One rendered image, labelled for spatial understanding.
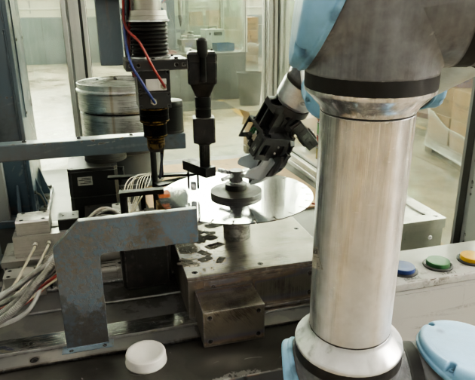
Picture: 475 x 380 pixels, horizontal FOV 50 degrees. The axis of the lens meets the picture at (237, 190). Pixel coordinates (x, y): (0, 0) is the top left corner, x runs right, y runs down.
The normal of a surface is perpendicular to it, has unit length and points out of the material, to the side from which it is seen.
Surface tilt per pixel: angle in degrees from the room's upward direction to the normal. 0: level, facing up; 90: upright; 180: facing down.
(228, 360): 0
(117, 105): 90
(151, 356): 0
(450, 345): 8
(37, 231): 90
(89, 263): 90
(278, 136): 32
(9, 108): 90
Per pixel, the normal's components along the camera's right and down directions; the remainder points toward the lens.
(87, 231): 0.27, 0.32
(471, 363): 0.12, -0.94
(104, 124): -0.24, 0.33
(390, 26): -0.04, 0.38
